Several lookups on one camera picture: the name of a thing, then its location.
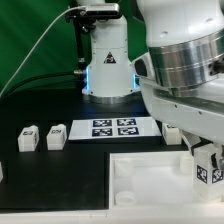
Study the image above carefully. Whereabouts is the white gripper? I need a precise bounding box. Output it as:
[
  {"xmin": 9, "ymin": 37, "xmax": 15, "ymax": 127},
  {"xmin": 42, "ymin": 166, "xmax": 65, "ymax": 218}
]
[{"xmin": 133, "ymin": 56, "xmax": 224, "ymax": 172}]

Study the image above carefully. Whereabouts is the white square tabletop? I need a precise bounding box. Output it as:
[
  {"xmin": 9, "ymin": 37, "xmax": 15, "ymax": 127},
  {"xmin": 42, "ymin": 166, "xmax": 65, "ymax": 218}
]
[{"xmin": 109, "ymin": 151, "xmax": 224, "ymax": 217}]

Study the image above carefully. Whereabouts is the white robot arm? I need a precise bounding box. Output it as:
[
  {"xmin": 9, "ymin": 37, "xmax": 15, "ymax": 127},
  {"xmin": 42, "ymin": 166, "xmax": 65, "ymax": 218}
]
[{"xmin": 77, "ymin": 0, "xmax": 224, "ymax": 149}]

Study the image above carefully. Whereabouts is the white marker sheet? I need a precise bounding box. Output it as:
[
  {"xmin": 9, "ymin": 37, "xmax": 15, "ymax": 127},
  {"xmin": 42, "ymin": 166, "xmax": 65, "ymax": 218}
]
[{"xmin": 69, "ymin": 117, "xmax": 161, "ymax": 140}]

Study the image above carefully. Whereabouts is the white block left edge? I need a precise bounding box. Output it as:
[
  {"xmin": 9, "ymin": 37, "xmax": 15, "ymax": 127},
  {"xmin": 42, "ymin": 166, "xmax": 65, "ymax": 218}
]
[{"xmin": 0, "ymin": 162, "xmax": 3, "ymax": 183}]

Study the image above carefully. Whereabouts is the black camera on stand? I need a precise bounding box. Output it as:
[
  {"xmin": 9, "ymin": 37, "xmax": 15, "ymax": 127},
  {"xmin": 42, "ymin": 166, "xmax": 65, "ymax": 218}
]
[{"xmin": 65, "ymin": 3, "xmax": 121, "ymax": 22}]

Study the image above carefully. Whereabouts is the white camera cable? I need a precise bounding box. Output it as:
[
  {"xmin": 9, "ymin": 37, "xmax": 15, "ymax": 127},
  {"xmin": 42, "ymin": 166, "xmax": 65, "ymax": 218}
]
[{"xmin": 0, "ymin": 5, "xmax": 88, "ymax": 98}]

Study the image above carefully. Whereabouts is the black cable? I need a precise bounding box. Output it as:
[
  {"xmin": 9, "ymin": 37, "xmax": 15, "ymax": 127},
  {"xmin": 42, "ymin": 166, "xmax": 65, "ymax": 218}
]
[{"xmin": 0, "ymin": 71, "xmax": 84, "ymax": 101}]

